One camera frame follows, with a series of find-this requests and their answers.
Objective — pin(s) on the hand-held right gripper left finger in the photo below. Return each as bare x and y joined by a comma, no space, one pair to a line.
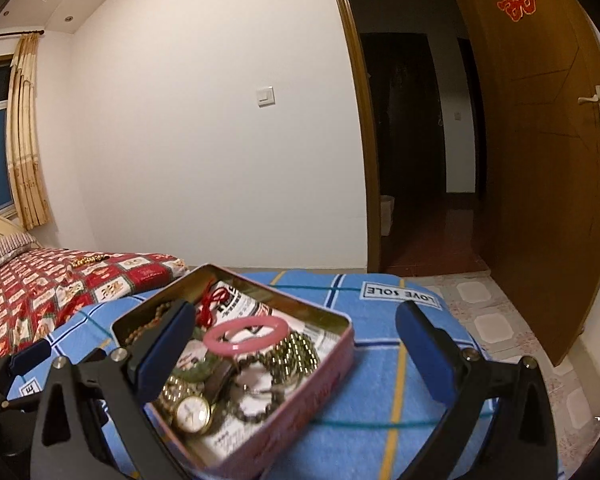
165,355

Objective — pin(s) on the striped pillow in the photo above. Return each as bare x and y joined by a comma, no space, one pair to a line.
5,252

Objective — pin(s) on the pink metal tin box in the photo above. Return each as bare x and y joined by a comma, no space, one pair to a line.
300,400

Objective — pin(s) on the blue plaid blanket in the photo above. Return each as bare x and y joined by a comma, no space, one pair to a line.
380,320

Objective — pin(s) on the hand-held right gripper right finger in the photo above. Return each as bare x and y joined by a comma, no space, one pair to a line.
425,355

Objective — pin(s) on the green jade bangle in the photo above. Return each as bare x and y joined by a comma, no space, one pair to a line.
200,370

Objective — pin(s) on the curtain rod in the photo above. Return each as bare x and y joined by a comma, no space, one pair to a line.
15,35

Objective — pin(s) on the pale trash bin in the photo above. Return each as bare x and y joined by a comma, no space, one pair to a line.
387,215

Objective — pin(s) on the gold wristwatch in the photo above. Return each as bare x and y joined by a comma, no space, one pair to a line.
192,410

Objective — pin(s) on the cream bed headboard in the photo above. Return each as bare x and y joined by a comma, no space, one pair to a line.
0,222

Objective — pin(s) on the pink bangle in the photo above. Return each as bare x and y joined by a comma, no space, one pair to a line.
281,332

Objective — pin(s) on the white light switch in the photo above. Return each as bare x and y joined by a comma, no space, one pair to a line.
266,97

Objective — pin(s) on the yellow patterned curtain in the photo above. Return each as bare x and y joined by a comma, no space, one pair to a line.
27,135

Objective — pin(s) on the brown wooden door frame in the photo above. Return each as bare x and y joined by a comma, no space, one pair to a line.
365,160

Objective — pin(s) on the brown wooden door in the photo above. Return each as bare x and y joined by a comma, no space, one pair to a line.
530,185

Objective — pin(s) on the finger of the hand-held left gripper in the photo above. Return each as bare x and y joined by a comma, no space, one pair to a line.
27,360

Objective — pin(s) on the red printed quilt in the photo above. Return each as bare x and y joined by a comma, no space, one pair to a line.
55,300

